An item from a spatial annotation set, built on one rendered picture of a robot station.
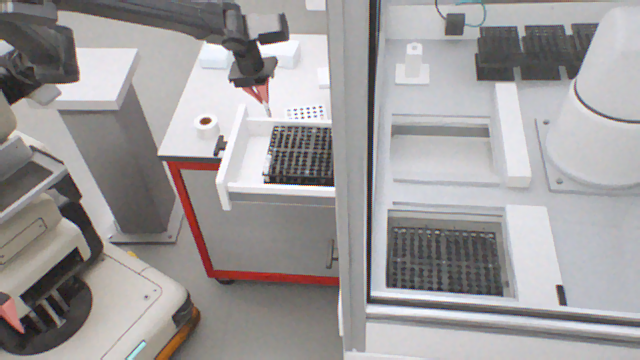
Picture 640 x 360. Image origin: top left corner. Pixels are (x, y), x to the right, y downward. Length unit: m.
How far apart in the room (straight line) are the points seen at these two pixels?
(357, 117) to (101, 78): 1.54
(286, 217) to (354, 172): 1.19
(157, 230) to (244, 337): 0.63
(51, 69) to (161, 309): 0.99
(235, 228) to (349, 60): 1.42
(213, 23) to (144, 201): 1.39
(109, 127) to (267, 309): 0.87
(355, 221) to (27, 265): 0.97
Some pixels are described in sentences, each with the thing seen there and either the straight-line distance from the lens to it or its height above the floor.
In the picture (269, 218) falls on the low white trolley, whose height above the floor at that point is 0.46.
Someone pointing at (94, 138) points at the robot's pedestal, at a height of 0.56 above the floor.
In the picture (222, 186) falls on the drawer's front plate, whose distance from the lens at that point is 1.39.
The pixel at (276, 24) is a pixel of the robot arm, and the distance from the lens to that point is 1.18.
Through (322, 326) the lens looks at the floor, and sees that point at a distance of 2.19.
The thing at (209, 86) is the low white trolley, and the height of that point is 0.76.
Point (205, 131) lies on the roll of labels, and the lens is 1.73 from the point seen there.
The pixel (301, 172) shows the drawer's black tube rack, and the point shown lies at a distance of 1.41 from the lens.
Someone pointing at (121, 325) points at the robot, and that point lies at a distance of 2.01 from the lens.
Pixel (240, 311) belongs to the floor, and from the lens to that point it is 2.26.
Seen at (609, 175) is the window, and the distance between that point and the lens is 0.75.
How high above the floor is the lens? 1.93
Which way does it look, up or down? 48 degrees down
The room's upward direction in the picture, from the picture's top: 5 degrees counter-clockwise
